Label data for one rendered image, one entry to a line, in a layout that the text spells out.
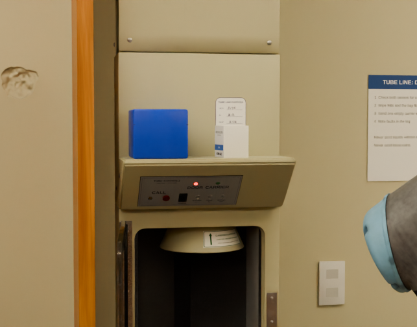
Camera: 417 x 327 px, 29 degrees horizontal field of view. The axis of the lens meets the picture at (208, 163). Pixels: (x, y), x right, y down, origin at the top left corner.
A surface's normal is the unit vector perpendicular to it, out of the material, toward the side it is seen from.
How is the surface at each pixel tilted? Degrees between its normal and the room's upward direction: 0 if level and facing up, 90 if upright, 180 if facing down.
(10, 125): 90
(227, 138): 90
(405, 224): 81
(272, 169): 135
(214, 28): 90
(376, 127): 90
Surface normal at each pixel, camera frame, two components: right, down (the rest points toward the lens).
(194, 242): -0.15, -0.36
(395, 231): -0.54, -0.11
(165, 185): 0.13, 0.74
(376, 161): 0.18, 0.05
